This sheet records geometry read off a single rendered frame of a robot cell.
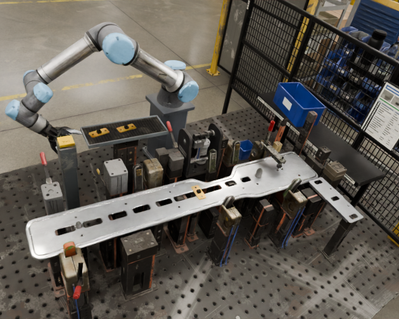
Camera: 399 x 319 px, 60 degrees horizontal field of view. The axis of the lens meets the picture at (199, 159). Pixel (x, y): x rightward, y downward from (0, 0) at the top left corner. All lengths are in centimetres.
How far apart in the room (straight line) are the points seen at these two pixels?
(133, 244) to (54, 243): 29
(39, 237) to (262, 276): 99
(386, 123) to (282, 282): 97
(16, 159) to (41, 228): 191
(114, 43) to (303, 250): 134
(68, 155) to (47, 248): 41
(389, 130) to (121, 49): 138
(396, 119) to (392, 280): 81
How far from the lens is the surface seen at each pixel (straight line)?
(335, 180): 193
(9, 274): 173
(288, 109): 221
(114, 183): 150
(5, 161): 333
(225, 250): 162
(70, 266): 127
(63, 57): 166
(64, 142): 156
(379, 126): 207
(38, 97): 158
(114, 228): 142
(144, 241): 135
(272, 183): 174
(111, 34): 152
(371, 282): 201
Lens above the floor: 212
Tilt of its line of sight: 40 degrees down
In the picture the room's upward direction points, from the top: 12 degrees clockwise
